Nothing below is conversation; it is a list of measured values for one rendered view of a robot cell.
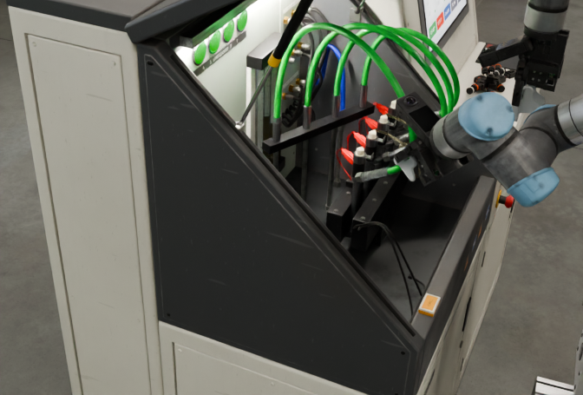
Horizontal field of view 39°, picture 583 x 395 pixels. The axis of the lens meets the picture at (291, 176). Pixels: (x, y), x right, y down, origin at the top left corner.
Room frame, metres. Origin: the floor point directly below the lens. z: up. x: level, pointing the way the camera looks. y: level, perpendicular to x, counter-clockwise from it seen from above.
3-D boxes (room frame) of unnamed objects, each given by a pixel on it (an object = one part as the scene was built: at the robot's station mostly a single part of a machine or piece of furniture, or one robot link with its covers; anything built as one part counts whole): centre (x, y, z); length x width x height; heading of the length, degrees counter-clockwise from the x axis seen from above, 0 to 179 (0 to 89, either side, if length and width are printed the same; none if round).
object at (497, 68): (2.14, -0.57, 1.01); 0.23 x 0.11 x 0.06; 157
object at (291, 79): (1.85, 0.00, 1.20); 0.13 x 0.03 x 0.31; 157
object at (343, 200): (1.63, -0.19, 0.91); 0.34 x 0.10 x 0.15; 157
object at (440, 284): (1.43, -0.37, 0.87); 0.62 x 0.04 x 0.16; 157
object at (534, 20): (1.51, -0.48, 1.45); 0.08 x 0.08 x 0.05
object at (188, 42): (1.62, 0.10, 1.43); 0.54 x 0.03 x 0.02; 157
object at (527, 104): (1.49, -0.48, 1.26); 0.06 x 0.03 x 0.09; 67
